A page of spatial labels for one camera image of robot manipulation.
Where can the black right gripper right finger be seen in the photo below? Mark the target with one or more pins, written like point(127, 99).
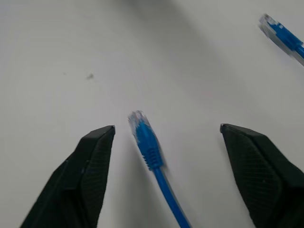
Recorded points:
point(266, 178)

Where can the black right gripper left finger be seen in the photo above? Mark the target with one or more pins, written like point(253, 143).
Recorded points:
point(71, 180)

